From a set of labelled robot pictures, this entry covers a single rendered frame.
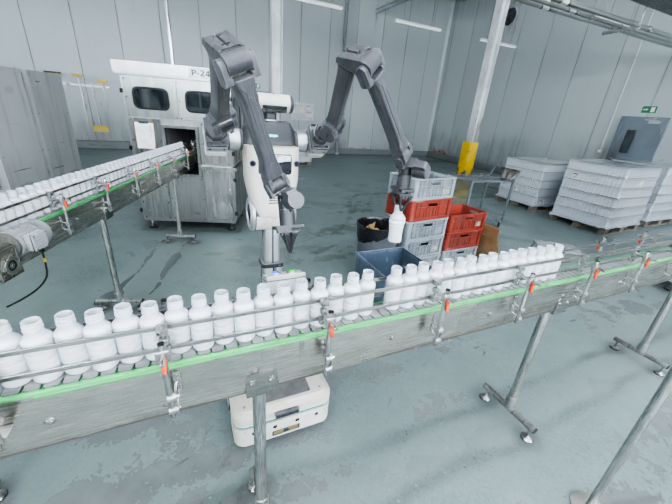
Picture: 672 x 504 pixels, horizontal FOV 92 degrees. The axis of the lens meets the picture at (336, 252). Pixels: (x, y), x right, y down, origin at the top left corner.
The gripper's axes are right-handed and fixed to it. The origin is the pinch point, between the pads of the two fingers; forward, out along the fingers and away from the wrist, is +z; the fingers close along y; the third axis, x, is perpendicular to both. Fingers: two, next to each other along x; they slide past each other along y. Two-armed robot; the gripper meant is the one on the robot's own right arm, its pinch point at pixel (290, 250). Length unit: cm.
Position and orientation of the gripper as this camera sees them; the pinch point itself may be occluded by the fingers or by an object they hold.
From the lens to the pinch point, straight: 117.6
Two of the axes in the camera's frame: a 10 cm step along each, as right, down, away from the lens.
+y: 9.1, -1.0, 4.0
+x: -4.0, -0.5, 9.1
